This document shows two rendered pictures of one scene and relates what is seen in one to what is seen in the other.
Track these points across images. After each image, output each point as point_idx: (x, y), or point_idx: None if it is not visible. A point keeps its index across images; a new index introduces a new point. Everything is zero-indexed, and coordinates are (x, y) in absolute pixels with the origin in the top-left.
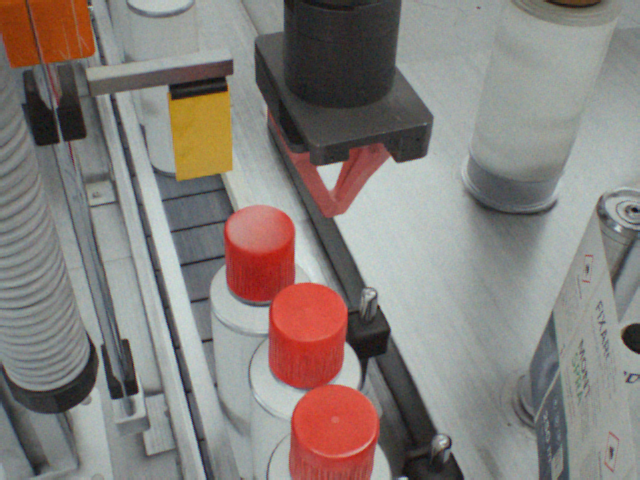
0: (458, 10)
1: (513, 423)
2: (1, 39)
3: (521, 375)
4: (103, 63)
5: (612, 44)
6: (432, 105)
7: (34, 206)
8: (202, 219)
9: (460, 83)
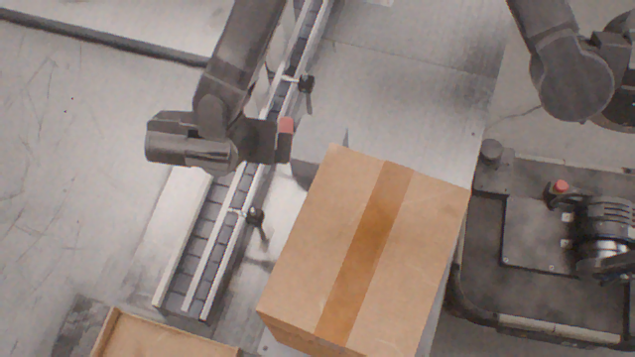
0: (83, 101)
1: None
2: None
3: None
4: (280, 107)
5: (75, 14)
6: (180, 19)
7: None
8: (297, 10)
9: (158, 25)
